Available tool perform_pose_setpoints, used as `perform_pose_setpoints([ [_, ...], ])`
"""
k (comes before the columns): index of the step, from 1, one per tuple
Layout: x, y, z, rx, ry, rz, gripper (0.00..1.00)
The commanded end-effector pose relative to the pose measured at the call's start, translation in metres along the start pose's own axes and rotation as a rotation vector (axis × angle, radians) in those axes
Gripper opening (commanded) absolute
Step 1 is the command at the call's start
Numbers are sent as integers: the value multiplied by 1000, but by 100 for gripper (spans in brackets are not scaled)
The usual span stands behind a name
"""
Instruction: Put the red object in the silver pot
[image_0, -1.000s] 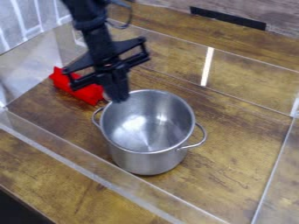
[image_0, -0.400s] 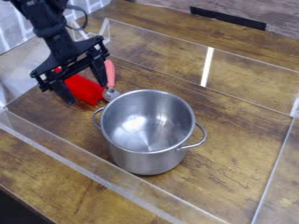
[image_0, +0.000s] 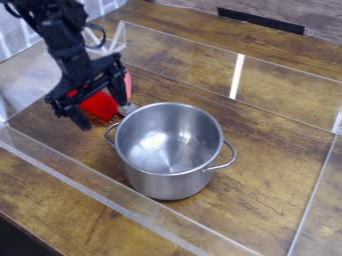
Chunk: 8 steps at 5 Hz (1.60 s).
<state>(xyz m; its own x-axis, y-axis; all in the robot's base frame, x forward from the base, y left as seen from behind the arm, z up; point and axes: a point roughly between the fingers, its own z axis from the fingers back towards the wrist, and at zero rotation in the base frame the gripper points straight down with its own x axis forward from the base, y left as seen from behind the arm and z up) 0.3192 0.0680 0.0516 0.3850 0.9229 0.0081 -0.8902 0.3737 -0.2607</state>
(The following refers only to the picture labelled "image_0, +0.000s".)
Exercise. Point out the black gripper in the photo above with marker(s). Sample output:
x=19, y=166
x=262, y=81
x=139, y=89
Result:
x=84, y=76

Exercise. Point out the red rectangular block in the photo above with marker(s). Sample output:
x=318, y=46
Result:
x=100, y=105

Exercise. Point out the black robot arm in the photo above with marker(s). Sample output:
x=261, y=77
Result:
x=59, y=21

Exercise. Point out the silver steel pot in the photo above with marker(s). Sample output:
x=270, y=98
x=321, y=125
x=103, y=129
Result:
x=168, y=142

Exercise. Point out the black strip on table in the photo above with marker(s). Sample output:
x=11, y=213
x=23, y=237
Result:
x=262, y=21

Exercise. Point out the spatula with pink handle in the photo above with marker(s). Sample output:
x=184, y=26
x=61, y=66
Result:
x=126, y=106

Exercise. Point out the clear acrylic enclosure wall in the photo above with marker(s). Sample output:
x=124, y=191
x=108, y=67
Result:
x=273, y=203

